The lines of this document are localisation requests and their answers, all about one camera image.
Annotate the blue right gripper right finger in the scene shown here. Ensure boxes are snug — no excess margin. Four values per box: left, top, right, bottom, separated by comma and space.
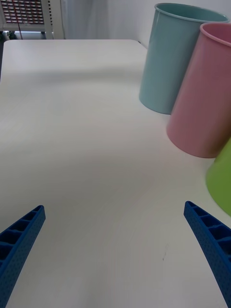
183, 201, 231, 308

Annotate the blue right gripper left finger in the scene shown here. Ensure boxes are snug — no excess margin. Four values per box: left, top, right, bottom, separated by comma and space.
0, 205, 46, 308

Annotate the green plastic bin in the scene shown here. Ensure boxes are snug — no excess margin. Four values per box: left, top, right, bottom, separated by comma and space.
205, 137, 231, 218

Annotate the pink plastic bin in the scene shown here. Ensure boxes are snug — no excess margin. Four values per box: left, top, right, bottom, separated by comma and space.
166, 23, 231, 159

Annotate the pale blue plastic bin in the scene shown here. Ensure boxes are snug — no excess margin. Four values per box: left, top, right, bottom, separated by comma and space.
139, 2, 229, 115

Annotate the small parts drawer cabinet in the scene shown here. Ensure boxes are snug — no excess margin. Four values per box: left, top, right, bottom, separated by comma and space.
0, 0, 54, 39

